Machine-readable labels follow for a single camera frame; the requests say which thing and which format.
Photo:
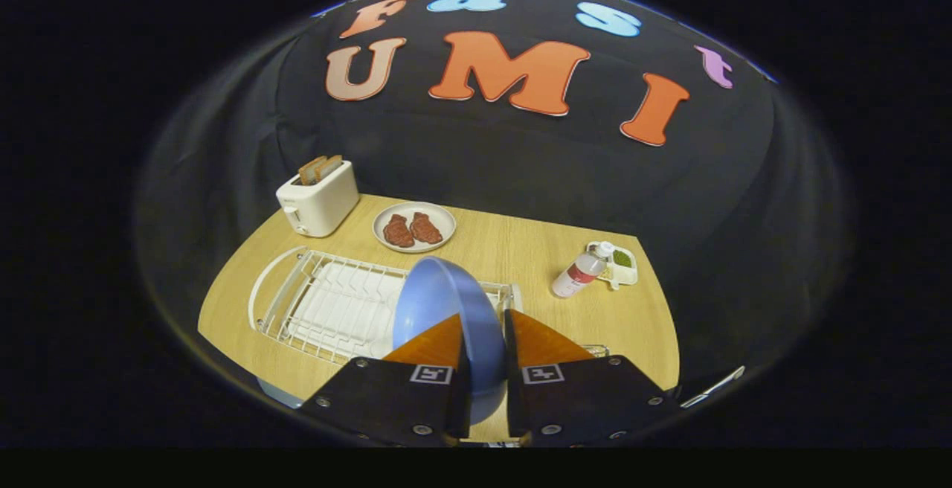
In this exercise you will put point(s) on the blue plate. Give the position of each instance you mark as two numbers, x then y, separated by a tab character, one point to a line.
446	294

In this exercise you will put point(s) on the white divided condiment tray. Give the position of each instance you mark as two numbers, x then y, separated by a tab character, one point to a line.
625	268

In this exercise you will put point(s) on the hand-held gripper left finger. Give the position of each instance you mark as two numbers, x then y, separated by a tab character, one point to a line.
462	391

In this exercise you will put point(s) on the red meat piece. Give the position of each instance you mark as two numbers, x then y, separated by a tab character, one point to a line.
398	232
426	228

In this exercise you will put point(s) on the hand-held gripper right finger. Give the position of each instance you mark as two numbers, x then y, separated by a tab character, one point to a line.
513	391

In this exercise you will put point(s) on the brown toast slice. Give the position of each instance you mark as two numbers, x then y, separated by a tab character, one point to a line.
310	170
331	166

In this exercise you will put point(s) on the black backdrop cloth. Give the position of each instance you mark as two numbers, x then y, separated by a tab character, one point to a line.
520	161

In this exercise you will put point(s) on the beige round plate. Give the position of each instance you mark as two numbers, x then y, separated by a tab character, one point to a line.
435	216

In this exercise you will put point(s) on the clear bottle with red label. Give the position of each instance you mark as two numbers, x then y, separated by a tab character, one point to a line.
576	277

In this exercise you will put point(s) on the white toaster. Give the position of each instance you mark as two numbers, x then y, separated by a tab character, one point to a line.
323	205

